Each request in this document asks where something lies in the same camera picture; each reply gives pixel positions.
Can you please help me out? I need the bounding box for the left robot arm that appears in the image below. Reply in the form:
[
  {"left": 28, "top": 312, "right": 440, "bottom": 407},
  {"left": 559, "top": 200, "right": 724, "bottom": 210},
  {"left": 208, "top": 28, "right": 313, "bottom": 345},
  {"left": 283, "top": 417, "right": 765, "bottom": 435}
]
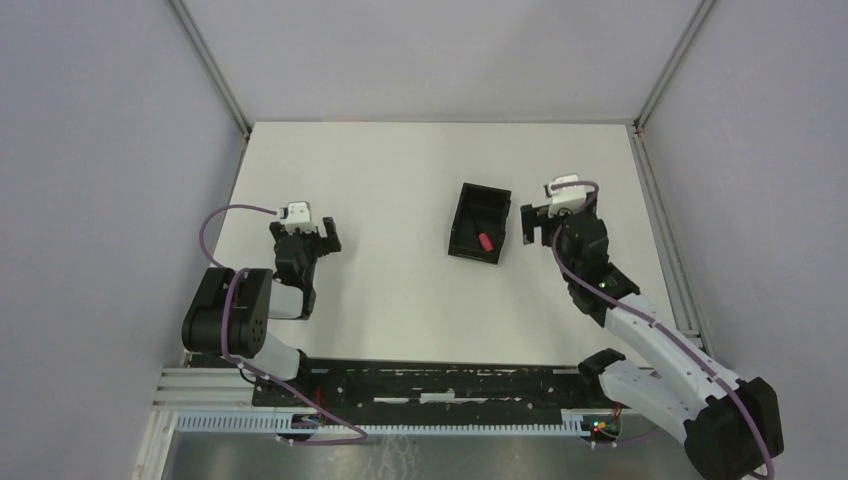
[{"left": 181, "top": 217, "right": 342, "bottom": 408}]

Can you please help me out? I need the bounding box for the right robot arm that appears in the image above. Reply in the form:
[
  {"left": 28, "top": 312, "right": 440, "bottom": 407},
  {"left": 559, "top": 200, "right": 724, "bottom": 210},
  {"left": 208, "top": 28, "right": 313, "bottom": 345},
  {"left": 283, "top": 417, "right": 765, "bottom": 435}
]
[{"left": 520, "top": 205, "right": 784, "bottom": 479}]

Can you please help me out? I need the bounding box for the black plastic bin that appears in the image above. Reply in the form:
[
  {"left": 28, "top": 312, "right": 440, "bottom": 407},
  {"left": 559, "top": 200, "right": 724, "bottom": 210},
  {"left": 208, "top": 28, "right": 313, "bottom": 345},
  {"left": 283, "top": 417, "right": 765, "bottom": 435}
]
[{"left": 447, "top": 183, "right": 511, "bottom": 265}]

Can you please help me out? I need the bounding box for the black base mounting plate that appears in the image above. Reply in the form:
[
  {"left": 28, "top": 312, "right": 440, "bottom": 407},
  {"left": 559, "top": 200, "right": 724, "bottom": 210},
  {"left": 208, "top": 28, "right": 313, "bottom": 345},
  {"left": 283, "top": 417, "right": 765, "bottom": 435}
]
[{"left": 288, "top": 357, "right": 614, "bottom": 409}]

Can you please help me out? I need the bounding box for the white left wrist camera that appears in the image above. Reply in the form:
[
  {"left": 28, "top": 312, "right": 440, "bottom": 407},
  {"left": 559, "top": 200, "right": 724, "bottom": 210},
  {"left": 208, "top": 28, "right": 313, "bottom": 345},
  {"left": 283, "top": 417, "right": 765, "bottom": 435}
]
[{"left": 277, "top": 201, "right": 316, "bottom": 234}]

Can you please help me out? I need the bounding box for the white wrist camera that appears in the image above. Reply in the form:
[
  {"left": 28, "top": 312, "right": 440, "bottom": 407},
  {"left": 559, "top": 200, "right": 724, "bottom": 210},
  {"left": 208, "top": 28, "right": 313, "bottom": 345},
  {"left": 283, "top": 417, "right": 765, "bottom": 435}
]
[
  {"left": 544, "top": 174, "right": 588, "bottom": 217},
  {"left": 277, "top": 201, "right": 316, "bottom": 234}
]

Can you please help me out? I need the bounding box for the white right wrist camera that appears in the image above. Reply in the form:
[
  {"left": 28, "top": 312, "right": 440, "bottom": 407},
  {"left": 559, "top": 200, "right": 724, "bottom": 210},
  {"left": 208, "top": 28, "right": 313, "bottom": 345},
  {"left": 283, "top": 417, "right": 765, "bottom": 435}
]
[{"left": 544, "top": 174, "right": 588, "bottom": 217}]

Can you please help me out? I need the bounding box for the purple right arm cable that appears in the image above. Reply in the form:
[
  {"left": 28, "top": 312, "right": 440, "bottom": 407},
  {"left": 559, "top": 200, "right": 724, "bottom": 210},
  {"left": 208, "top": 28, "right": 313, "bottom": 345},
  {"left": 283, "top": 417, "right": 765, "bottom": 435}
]
[{"left": 551, "top": 178, "right": 776, "bottom": 480}]

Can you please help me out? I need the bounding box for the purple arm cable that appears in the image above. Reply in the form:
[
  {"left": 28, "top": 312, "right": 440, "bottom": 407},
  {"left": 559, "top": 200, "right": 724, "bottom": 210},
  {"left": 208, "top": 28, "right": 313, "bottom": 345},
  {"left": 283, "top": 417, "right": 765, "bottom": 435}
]
[
  {"left": 199, "top": 203, "right": 370, "bottom": 446},
  {"left": 551, "top": 178, "right": 776, "bottom": 480}
]

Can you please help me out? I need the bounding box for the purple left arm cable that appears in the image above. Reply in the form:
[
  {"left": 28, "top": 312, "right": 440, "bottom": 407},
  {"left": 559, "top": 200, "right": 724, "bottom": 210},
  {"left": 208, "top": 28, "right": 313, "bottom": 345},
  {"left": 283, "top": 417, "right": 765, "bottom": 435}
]
[{"left": 199, "top": 203, "right": 370, "bottom": 446}]

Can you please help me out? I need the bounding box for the right aluminium corner post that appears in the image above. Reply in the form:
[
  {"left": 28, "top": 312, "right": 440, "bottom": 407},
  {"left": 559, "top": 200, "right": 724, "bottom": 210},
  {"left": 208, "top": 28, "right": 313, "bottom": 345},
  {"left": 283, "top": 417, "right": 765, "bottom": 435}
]
[{"left": 633, "top": 0, "right": 718, "bottom": 131}]

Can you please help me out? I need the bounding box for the aluminium corner post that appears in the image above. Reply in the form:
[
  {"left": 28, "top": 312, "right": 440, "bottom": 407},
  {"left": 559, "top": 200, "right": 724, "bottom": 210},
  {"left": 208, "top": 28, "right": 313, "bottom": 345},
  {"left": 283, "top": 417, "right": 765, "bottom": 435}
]
[
  {"left": 165, "top": 0, "right": 252, "bottom": 141},
  {"left": 633, "top": 0, "right": 718, "bottom": 131}
]

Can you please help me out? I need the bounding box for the aluminium rail frame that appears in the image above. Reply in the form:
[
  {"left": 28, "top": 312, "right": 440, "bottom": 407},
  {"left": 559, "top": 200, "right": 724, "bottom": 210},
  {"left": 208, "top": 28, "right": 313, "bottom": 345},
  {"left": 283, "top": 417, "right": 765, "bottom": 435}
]
[{"left": 150, "top": 367, "right": 751, "bottom": 415}]

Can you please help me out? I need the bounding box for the white slotted cable duct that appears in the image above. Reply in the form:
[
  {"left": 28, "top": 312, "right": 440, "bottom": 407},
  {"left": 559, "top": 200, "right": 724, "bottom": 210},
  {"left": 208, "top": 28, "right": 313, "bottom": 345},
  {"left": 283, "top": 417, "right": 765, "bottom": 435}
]
[{"left": 174, "top": 410, "right": 612, "bottom": 438}]

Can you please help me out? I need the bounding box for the left aluminium corner post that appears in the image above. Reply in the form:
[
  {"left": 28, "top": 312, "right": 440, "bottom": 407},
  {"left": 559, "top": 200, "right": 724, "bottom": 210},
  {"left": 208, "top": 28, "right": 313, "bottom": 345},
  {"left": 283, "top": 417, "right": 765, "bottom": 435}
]
[{"left": 165, "top": 0, "right": 252, "bottom": 141}]

